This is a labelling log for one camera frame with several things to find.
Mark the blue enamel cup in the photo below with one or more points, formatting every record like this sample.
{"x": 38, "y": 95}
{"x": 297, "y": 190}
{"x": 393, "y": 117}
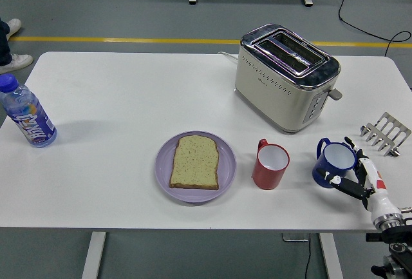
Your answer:
{"x": 338, "y": 156}

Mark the grey bracket under table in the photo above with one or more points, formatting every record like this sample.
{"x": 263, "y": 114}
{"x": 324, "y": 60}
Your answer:
{"x": 294, "y": 237}

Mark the bread slice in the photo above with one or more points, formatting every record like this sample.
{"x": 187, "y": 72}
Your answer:
{"x": 194, "y": 163}

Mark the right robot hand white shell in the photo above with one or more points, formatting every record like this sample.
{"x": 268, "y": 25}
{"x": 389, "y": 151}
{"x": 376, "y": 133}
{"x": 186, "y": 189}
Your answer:
{"x": 380, "y": 201}

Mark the purple round plate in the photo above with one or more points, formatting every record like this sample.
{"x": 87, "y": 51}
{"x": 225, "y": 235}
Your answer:
{"x": 164, "y": 169}

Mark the black table control panel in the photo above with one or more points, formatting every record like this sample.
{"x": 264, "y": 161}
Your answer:
{"x": 370, "y": 237}

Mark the person's leg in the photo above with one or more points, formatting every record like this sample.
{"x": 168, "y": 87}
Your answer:
{"x": 4, "y": 47}

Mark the plastic bottle blue label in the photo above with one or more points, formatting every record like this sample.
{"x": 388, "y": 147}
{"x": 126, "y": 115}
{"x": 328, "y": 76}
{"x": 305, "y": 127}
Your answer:
{"x": 32, "y": 121}

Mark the red enamel cup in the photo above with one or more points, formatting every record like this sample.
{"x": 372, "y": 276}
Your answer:
{"x": 267, "y": 179}

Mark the metal toast rack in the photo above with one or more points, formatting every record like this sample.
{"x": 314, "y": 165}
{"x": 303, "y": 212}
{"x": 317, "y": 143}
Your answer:
{"x": 386, "y": 117}

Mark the cream and chrome toaster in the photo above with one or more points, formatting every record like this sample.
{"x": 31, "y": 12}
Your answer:
{"x": 273, "y": 98}

